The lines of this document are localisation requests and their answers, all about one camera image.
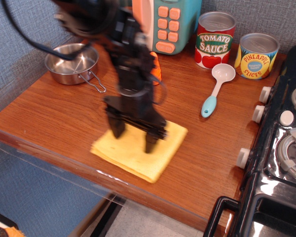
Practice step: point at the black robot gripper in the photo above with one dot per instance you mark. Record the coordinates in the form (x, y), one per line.
(134, 105)

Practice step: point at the yellow towel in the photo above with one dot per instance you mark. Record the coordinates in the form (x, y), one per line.
(128, 151)

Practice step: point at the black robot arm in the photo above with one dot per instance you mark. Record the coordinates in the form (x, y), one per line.
(115, 28)

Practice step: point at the white stove knob lower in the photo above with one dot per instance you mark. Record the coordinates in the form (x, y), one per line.
(242, 157)

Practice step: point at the white stove knob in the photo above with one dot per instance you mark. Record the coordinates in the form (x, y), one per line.
(258, 113)
(265, 93)
(242, 157)

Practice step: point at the orange toy carrot cone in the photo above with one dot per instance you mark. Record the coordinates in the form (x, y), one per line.
(156, 71)

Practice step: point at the toy microwave teal and white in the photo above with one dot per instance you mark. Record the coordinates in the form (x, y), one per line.
(167, 24)

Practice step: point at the white stove knob middle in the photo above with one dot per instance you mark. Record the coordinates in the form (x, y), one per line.
(258, 113)

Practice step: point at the tomato sauce can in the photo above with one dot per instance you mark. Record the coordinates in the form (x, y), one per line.
(214, 39)

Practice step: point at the white stove knob upper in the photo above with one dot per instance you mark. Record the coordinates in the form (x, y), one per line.
(265, 93)

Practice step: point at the pineapple slices can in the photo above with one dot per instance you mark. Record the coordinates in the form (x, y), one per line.
(256, 55)

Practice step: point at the black toy stove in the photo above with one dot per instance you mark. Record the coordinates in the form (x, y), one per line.
(267, 204)

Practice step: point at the orange fuzzy object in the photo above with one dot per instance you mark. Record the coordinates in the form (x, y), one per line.
(13, 232)

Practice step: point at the white spoon with teal handle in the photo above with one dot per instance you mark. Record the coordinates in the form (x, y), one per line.
(221, 73)

